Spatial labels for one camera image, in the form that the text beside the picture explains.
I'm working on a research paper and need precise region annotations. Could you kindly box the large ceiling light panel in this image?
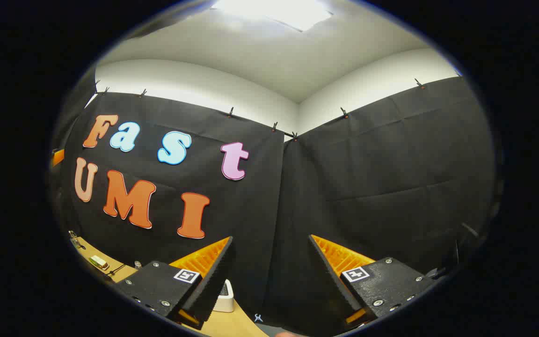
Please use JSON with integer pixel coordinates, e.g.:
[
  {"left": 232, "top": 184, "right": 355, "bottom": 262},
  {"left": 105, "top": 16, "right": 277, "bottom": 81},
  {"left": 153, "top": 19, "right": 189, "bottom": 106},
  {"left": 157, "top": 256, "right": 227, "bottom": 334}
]
[{"left": 211, "top": 0, "right": 333, "bottom": 32}]

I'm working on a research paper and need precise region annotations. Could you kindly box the dark metal stand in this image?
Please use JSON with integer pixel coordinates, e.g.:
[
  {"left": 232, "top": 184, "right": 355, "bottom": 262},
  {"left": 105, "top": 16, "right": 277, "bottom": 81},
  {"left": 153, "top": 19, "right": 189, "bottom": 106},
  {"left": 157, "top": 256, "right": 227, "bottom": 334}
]
[{"left": 426, "top": 222, "right": 481, "bottom": 281}]

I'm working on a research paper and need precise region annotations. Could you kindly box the row of cloth clips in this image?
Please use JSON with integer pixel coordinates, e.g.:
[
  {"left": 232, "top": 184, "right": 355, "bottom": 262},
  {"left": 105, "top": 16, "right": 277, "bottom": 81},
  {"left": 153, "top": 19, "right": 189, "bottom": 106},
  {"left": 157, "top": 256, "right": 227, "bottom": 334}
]
[{"left": 93, "top": 78, "right": 425, "bottom": 141}]

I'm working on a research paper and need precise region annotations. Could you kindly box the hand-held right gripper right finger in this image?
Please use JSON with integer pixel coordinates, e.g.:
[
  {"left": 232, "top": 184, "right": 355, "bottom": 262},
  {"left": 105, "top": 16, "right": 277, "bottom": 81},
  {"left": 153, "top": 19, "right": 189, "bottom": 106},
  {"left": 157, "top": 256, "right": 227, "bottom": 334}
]
[{"left": 308, "top": 234, "right": 441, "bottom": 328}]

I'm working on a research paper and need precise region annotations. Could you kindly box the white toaster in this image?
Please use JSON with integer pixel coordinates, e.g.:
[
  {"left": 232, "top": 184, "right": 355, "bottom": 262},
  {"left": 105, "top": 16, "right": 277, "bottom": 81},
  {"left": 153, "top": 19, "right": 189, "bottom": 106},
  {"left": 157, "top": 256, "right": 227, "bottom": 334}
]
[{"left": 212, "top": 279, "right": 234, "bottom": 313}]

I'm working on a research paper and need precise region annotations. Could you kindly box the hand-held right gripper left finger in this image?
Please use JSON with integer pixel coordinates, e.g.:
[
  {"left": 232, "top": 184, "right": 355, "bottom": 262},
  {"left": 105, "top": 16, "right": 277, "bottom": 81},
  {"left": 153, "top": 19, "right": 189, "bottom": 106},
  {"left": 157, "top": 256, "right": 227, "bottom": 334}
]
[{"left": 113, "top": 235, "right": 234, "bottom": 330}]

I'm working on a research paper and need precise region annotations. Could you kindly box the black backdrop cloth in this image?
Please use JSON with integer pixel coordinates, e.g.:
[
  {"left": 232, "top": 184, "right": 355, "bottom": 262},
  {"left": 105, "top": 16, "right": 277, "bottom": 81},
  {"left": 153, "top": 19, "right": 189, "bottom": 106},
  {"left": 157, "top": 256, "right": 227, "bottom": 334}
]
[{"left": 50, "top": 76, "right": 497, "bottom": 335}]

